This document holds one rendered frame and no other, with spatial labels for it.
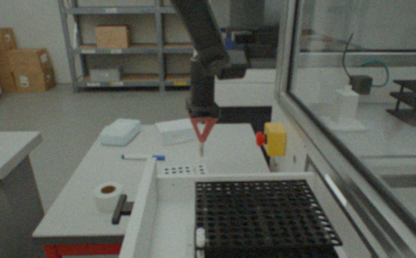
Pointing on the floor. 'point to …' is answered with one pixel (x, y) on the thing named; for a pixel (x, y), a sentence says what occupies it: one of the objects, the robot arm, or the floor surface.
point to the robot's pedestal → (8, 196)
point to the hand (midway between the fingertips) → (201, 137)
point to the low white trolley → (247, 158)
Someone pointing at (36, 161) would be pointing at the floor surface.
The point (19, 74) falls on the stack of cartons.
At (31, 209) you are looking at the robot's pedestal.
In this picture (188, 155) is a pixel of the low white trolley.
